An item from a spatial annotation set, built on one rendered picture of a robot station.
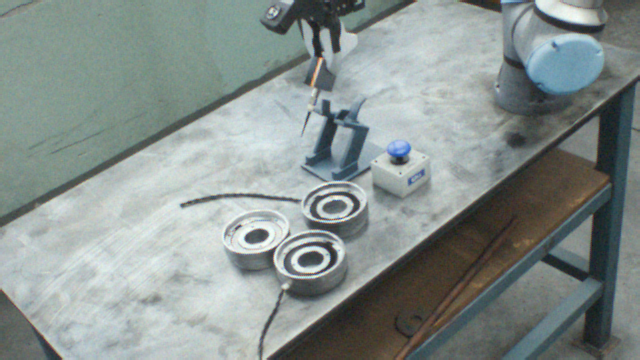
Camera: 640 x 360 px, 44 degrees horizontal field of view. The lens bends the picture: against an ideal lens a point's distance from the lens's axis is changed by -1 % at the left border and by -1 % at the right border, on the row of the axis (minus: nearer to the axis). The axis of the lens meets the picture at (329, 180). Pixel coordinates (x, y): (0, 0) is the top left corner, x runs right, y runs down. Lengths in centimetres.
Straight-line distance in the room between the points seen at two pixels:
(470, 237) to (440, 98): 28
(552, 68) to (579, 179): 50
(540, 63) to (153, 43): 184
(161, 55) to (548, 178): 161
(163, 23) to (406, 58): 136
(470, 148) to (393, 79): 30
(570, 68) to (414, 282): 50
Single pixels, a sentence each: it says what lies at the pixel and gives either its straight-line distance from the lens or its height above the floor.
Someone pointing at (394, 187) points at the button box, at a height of 82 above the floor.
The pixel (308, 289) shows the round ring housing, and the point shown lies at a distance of 116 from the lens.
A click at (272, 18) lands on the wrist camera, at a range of 121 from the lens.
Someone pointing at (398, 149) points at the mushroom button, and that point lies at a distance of 131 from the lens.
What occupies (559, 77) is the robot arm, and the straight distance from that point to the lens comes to 134.
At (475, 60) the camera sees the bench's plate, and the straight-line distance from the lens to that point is 171.
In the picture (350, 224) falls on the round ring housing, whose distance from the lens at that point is 124.
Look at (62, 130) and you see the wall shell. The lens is 284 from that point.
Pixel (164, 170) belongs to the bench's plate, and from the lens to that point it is 152.
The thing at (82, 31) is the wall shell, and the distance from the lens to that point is 278.
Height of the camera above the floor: 161
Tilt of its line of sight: 36 degrees down
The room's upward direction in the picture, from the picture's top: 10 degrees counter-clockwise
